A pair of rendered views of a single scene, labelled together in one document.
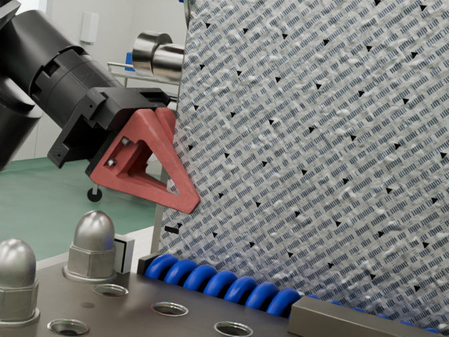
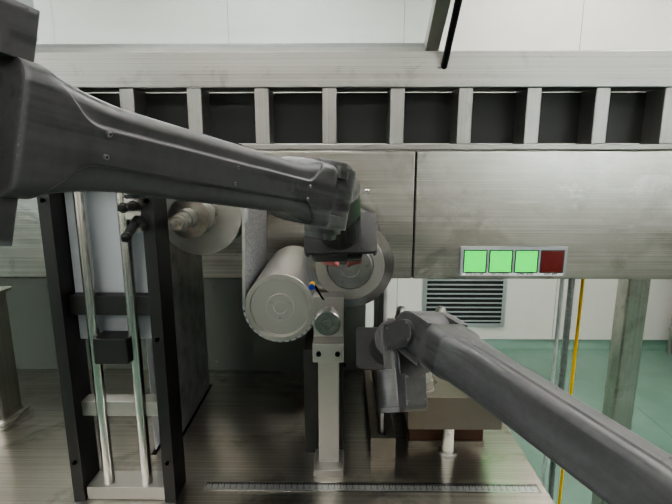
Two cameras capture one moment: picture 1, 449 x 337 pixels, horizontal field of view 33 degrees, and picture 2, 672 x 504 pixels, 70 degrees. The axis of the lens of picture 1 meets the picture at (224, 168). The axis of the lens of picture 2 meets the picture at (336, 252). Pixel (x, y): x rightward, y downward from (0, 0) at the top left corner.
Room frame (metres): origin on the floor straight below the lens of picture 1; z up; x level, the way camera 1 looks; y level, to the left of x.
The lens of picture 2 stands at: (0.94, 0.73, 1.43)
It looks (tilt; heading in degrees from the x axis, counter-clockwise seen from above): 11 degrees down; 247
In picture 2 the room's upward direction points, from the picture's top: straight up
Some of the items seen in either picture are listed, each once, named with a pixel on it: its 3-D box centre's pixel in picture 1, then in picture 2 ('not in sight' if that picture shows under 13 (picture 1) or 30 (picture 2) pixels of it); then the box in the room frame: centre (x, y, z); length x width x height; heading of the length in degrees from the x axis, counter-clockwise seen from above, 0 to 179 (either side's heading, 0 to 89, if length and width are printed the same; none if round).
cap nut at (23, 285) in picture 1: (10, 277); not in sight; (0.41, 0.11, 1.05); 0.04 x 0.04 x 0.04
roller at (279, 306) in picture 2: not in sight; (288, 287); (0.67, -0.14, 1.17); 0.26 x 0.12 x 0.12; 66
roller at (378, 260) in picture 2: not in sight; (348, 250); (0.56, -0.09, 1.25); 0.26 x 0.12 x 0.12; 66
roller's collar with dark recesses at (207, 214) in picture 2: not in sight; (194, 215); (0.85, -0.06, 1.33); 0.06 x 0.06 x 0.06; 66
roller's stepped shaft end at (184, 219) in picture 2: not in sight; (181, 221); (0.87, 0.00, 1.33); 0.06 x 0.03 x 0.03; 66
